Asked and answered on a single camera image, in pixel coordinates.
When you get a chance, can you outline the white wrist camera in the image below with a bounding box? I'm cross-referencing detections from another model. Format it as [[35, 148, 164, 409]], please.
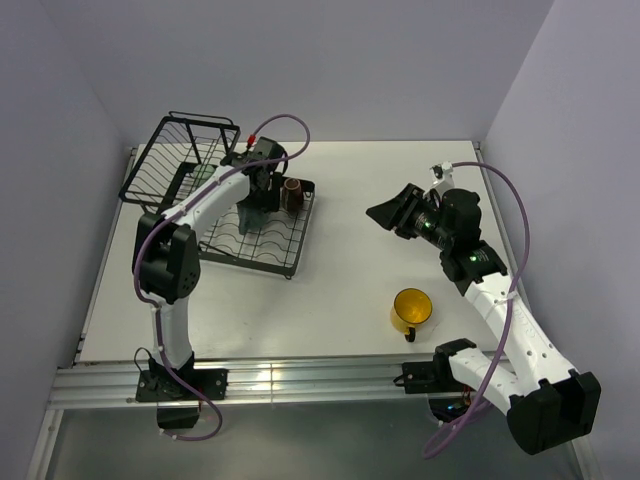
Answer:
[[430, 162, 455, 195], [246, 134, 263, 150]]

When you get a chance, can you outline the yellow mug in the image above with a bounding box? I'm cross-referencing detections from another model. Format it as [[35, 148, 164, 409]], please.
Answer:
[[390, 288, 433, 343]]

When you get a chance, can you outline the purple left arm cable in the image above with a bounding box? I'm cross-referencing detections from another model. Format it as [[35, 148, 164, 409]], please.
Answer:
[[132, 114, 311, 443]]

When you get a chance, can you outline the black box under rail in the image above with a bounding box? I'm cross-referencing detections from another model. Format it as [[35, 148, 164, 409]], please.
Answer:
[[156, 407, 200, 431]]

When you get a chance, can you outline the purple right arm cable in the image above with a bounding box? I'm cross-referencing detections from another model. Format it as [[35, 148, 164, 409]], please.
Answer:
[[422, 161, 530, 460]]

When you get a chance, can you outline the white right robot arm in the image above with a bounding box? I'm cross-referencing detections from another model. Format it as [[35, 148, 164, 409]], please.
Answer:
[[366, 184, 601, 455]]

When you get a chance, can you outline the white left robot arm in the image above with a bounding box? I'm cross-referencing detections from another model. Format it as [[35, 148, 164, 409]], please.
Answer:
[[132, 136, 288, 399]]

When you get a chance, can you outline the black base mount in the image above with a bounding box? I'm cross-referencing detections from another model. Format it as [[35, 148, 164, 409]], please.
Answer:
[[392, 361, 455, 394], [135, 353, 228, 403]]

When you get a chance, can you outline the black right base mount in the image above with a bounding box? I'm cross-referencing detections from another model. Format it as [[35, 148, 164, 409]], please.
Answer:
[[392, 361, 455, 394]]

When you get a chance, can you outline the aluminium mounting rail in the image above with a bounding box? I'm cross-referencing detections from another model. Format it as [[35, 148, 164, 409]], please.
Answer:
[[46, 354, 432, 411]]

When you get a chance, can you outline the black wire dish rack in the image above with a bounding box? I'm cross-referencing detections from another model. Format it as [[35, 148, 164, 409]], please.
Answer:
[[119, 111, 315, 279]]

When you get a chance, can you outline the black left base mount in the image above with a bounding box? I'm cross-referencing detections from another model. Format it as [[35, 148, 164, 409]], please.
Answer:
[[135, 353, 228, 403]]

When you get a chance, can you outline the dark maroon mug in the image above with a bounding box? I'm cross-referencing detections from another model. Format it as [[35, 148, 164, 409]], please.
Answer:
[[281, 178, 304, 214]]

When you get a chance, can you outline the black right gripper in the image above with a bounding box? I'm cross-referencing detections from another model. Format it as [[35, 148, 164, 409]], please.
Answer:
[[365, 183, 453, 250]]

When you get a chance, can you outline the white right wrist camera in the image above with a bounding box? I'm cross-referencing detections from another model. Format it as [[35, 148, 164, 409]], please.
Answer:
[[430, 162, 455, 195]]

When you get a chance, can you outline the pale green cup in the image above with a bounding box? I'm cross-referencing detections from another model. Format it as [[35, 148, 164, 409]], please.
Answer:
[[191, 164, 216, 188]]

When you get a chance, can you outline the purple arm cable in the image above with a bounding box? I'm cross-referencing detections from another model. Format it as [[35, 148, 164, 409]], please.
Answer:
[[132, 114, 311, 443], [422, 161, 530, 460]]

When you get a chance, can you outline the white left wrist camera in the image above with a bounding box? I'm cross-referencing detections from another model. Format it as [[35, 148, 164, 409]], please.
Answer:
[[246, 134, 263, 150]]

